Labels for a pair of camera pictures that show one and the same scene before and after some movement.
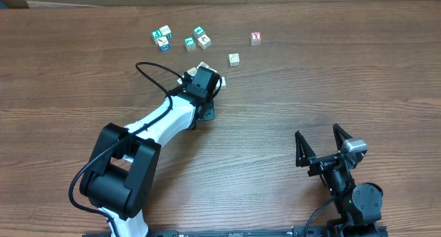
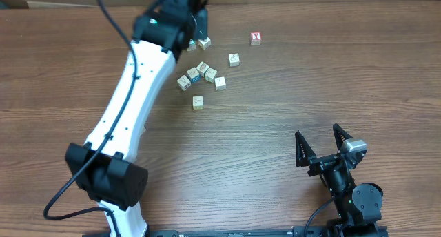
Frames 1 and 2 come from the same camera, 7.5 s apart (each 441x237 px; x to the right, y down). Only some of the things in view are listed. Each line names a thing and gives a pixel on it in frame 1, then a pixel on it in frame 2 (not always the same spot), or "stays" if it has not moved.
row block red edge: [190, 43] stays
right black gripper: [322, 163] stays
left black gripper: [209, 110] to [200, 31]
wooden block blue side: [192, 71] stays
